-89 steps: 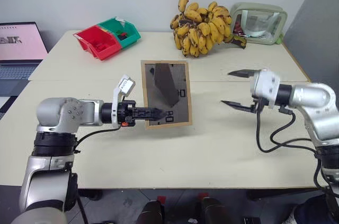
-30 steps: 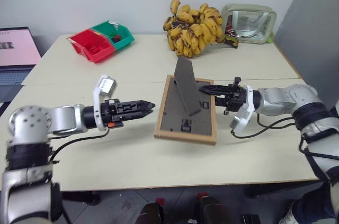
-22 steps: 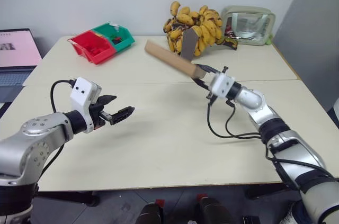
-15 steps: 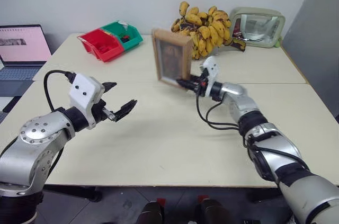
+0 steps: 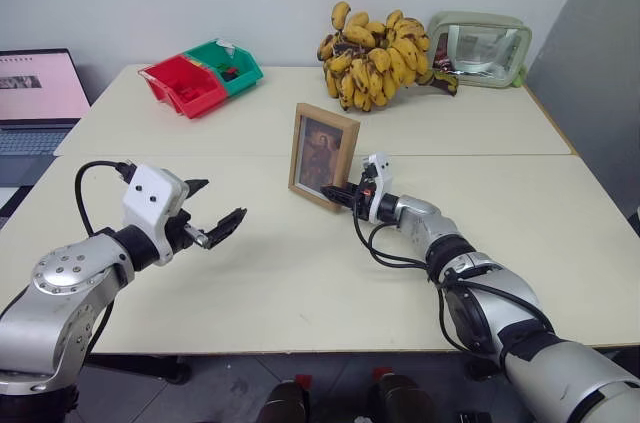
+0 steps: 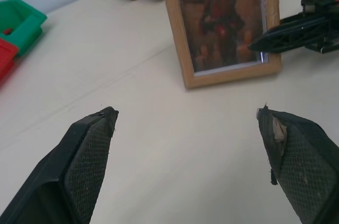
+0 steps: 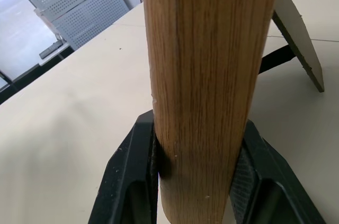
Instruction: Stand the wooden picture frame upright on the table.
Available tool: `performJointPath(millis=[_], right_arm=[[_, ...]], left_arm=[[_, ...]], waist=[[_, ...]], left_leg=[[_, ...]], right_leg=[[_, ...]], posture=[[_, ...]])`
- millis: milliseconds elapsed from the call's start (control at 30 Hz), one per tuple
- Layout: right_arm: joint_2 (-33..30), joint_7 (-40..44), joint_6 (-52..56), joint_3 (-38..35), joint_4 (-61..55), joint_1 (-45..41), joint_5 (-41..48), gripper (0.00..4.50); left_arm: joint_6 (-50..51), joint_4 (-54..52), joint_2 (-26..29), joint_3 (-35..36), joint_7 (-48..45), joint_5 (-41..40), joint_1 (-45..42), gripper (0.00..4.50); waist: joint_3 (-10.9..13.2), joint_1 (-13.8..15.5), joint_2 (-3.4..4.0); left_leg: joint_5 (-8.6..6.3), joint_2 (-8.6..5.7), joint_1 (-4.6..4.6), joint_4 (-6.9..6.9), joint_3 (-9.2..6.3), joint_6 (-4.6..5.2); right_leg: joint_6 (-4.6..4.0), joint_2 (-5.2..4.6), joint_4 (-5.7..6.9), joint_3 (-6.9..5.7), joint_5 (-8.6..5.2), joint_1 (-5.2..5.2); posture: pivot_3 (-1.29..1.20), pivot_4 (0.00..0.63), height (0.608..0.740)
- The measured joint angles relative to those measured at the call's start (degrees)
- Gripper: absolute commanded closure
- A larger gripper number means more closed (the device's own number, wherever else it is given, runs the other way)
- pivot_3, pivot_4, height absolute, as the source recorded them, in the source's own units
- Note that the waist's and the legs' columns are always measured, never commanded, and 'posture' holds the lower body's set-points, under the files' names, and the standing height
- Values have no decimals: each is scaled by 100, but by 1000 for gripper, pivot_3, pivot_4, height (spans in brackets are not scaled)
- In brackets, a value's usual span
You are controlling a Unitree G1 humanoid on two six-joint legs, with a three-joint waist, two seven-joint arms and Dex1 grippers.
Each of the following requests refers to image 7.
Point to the white side table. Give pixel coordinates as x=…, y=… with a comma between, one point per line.
x=39, y=59

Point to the clear acrylic stand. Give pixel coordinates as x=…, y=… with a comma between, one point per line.
x=49, y=24

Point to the grey remote control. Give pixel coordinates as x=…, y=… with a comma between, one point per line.
x=50, y=50

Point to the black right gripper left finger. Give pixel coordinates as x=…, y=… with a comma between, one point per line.
x=124, y=171

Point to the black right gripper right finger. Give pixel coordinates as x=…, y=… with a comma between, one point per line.
x=267, y=176

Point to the grey perforated metal panel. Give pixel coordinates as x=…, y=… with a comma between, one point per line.
x=76, y=7

